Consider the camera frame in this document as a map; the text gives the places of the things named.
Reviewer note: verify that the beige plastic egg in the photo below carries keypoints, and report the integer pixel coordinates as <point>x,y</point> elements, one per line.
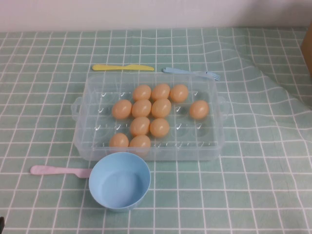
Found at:
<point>140,126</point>
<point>179,92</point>
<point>140,142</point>
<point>161,108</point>
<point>159,127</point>
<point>122,109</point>
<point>160,91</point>
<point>142,92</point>
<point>118,140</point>
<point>199,109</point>
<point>141,108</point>

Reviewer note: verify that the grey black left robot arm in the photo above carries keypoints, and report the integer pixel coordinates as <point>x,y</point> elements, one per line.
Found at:
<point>1,226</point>

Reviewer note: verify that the clear plastic egg box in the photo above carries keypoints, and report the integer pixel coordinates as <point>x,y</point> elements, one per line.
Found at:
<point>190,148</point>

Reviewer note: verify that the brown cardboard box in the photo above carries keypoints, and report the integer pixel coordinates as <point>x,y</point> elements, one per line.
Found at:
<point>307,46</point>

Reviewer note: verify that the blue plastic fork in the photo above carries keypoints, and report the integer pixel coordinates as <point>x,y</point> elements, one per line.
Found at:
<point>180,71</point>

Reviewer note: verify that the yellow plastic knife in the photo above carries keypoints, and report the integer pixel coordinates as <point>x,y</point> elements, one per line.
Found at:
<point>117,67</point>

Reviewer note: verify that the blue plastic bowl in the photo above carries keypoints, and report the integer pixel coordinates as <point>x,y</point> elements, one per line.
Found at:
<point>119,185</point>

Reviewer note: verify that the green white-grid tablecloth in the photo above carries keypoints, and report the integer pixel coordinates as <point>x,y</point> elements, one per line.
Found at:
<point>243,170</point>

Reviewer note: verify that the pink plastic utensil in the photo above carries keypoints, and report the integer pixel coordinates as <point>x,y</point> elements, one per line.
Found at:
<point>53,169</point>

